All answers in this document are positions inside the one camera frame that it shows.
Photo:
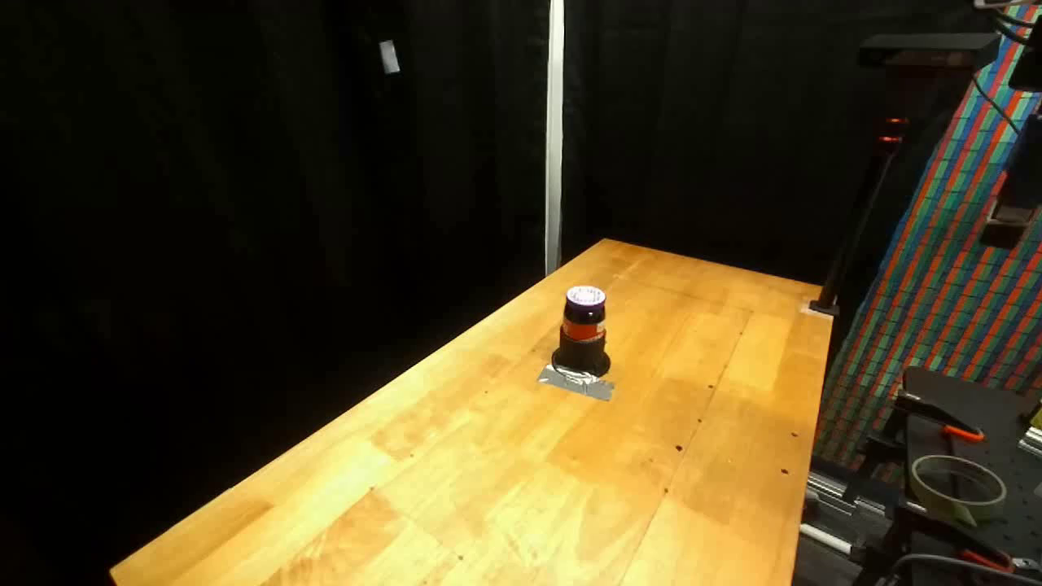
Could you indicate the dark upside-down cup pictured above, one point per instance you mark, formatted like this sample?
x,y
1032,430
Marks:
x,y
585,351

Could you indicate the white vertical pole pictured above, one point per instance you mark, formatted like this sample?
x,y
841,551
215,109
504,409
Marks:
x,y
556,130

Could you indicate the small white hanging tag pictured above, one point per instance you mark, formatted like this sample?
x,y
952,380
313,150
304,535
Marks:
x,y
387,55

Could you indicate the colourful striped panel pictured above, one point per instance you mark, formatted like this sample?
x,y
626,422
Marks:
x,y
955,294

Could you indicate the beige tape roll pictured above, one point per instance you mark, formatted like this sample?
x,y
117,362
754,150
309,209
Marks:
x,y
925,477

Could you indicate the aluminium rail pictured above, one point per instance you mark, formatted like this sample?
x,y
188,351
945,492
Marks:
x,y
841,504

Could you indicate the black camera stand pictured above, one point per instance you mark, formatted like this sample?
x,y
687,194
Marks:
x,y
891,130

